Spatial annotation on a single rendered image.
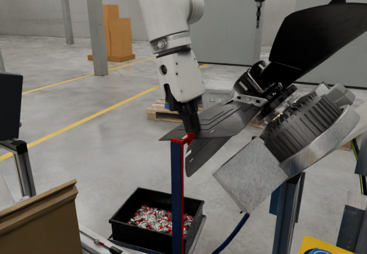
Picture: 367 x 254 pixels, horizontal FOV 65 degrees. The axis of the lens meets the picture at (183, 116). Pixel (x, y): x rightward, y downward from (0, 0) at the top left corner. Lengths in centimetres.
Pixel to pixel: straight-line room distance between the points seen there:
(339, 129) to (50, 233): 63
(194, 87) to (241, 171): 28
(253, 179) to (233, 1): 747
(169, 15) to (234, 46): 757
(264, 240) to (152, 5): 178
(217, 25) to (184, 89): 767
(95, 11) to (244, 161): 629
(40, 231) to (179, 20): 42
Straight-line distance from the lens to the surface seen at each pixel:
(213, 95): 377
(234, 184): 77
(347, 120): 80
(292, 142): 79
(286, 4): 1301
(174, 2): 59
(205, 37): 836
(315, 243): 51
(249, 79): 83
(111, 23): 900
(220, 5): 820
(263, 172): 79
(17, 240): 43
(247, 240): 209
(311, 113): 79
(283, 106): 81
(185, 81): 58
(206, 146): 94
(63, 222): 45
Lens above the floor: 140
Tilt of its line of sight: 20 degrees down
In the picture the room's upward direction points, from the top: straight up
